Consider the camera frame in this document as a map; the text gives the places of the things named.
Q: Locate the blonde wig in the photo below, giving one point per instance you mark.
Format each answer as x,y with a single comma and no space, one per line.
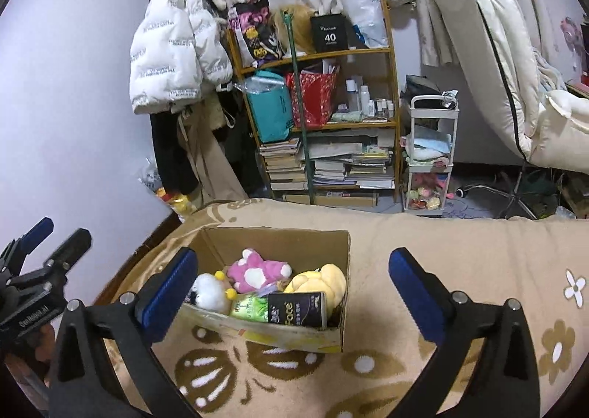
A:
303,29

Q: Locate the beige trench coat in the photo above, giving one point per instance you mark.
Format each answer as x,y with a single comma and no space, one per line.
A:
207,165

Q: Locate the clear plastic bag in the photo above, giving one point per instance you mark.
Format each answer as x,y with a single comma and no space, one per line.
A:
363,4

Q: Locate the black pouch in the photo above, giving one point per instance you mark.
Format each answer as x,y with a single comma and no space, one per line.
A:
423,86

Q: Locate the white trolley cart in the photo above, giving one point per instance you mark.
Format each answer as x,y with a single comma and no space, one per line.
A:
435,113

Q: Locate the pink plush toy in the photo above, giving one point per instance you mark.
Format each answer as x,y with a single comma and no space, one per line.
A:
257,271

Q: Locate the green pole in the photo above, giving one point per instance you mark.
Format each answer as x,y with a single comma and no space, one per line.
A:
299,100

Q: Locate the group of small bottles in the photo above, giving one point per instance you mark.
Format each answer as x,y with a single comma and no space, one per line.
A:
366,100

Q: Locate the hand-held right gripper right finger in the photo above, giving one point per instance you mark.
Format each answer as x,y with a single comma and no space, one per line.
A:
409,294

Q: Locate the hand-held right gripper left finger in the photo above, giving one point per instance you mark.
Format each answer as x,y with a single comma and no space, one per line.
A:
168,294

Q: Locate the yellow plush toy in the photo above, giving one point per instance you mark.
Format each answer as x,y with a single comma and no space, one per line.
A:
322,280

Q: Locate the wooden shelf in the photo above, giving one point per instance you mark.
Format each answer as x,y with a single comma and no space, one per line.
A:
322,54

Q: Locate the black box with white print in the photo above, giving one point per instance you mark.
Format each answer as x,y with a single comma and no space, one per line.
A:
330,34

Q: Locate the white plush toy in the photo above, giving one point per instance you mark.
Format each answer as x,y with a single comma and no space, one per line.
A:
209,291

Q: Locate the plastic bag of toys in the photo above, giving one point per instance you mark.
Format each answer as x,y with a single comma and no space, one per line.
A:
175,202

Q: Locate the folded cloths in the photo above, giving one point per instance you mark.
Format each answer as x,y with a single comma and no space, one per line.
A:
428,149

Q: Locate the white puffer jacket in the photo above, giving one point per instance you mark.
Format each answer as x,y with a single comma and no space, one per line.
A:
170,45

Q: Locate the green tissue packet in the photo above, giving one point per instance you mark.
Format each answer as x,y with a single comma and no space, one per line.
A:
248,310

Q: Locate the beige flower printed blanket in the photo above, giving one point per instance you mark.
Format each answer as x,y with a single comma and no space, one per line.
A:
414,234

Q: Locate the pile of small plush toys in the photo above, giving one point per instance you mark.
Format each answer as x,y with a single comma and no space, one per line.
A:
425,197

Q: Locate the metal chair base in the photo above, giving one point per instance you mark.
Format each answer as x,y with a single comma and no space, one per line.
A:
515,202

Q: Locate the black tissue packet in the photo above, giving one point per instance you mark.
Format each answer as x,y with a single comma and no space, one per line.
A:
294,310

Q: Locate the cardboard box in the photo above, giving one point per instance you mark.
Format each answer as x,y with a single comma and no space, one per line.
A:
276,243

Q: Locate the black coat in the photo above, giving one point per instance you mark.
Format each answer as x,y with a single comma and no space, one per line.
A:
170,156

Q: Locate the black patterned bag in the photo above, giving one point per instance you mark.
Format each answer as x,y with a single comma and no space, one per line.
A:
255,36

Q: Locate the teal bag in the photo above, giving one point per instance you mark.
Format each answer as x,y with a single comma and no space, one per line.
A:
269,110

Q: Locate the cream quilt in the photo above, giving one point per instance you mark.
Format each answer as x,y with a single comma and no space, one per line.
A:
483,31

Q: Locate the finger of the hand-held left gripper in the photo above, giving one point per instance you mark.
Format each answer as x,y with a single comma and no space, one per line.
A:
73,245
39,229

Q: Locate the stack of books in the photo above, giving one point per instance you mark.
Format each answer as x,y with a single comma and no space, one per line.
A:
340,165

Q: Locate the red gift bag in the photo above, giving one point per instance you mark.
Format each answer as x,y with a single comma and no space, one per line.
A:
317,100

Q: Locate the flat cardboard package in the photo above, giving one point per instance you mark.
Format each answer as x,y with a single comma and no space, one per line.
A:
331,200

